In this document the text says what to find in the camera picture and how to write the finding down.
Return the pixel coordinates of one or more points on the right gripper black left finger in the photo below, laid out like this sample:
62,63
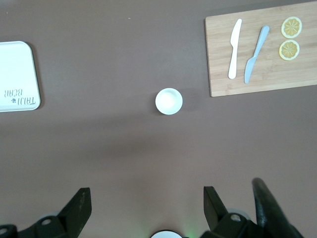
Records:
76,210

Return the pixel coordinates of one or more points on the yellow lemon slice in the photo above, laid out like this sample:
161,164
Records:
289,50
291,27

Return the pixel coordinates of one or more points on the bamboo cutting board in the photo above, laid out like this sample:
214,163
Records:
267,74

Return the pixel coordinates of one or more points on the white plastic knife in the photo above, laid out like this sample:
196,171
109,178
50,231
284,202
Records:
234,54

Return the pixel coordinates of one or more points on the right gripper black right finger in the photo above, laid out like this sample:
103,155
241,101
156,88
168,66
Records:
213,210

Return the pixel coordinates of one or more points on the cream bear print tray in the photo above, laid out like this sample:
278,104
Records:
17,72

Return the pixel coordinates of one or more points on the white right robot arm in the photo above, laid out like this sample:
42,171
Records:
166,235

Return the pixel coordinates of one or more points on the grey plastic knife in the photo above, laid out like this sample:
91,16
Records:
256,52

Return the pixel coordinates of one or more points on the white plastic cup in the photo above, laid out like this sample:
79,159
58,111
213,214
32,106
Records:
169,101

